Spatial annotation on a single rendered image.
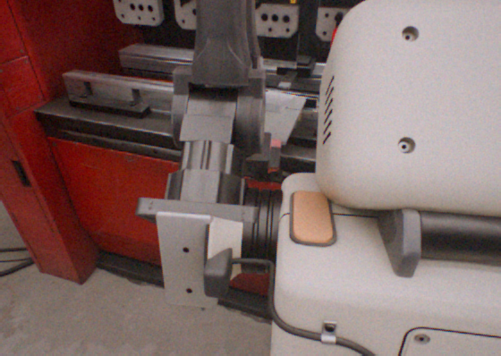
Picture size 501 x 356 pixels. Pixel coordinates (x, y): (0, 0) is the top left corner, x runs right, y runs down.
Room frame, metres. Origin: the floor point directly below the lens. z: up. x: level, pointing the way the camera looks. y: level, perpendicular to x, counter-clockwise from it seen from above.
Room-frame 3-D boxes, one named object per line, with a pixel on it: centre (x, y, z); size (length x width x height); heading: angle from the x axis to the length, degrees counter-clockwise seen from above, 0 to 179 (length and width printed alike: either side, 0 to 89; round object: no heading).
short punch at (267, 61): (1.00, -0.09, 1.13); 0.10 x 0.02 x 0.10; 72
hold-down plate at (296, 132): (0.94, -0.11, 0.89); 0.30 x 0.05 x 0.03; 72
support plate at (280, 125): (0.86, -0.04, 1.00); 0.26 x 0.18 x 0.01; 162
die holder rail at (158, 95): (1.18, 0.43, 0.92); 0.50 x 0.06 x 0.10; 72
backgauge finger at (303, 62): (1.15, -0.15, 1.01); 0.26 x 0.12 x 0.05; 162
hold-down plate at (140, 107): (1.14, 0.50, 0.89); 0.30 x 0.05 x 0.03; 72
